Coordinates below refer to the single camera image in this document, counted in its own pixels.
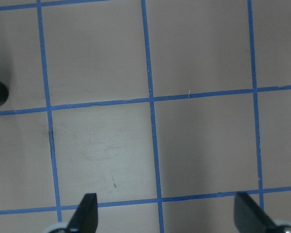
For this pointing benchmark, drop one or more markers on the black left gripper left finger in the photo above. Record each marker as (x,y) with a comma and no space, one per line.
(85,216)

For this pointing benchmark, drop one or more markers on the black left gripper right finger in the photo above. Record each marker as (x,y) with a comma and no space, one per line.
(249,217)

